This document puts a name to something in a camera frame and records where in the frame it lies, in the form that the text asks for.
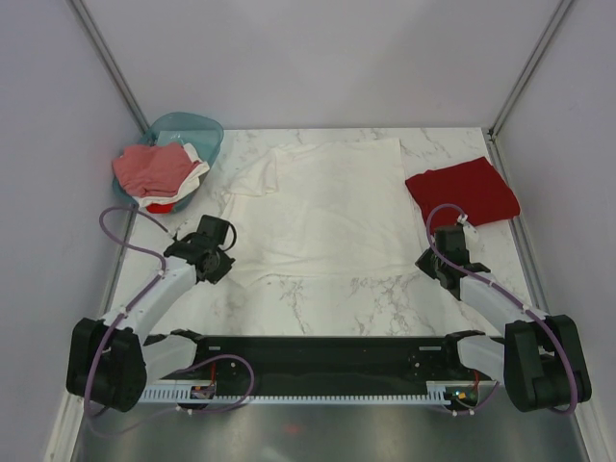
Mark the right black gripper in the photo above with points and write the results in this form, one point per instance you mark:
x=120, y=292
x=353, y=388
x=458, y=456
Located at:
x=423, y=264

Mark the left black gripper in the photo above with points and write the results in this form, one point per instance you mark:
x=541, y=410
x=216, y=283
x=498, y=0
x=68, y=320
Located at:
x=224, y=268

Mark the white t shirt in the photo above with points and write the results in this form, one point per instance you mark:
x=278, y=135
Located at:
x=316, y=210

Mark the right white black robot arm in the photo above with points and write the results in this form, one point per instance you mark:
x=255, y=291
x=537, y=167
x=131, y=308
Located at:
x=538, y=358

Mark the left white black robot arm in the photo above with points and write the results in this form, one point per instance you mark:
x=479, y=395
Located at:
x=112, y=360

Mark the folded red t shirt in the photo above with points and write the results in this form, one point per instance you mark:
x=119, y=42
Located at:
x=474, y=186

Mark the white shirt red trim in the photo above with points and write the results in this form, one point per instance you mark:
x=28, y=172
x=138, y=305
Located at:
x=160, y=205

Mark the pink t shirt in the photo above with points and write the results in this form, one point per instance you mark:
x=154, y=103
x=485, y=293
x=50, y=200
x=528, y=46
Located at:
x=153, y=170

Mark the teal plastic basket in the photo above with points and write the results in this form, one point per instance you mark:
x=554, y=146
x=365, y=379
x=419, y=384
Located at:
x=203, y=133

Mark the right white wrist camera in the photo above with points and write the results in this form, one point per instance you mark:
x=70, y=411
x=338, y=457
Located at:
x=469, y=230

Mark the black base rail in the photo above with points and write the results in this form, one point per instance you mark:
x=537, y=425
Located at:
x=324, y=365

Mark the white slotted cable duct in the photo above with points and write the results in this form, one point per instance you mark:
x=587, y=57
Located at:
x=196, y=393

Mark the left aluminium frame post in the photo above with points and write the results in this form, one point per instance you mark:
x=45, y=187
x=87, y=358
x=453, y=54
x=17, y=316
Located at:
x=87, y=22

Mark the aluminium frame post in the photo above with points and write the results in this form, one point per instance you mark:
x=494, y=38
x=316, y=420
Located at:
x=539, y=51
x=87, y=22

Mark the right aluminium frame post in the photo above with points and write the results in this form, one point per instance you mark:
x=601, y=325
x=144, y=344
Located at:
x=539, y=51

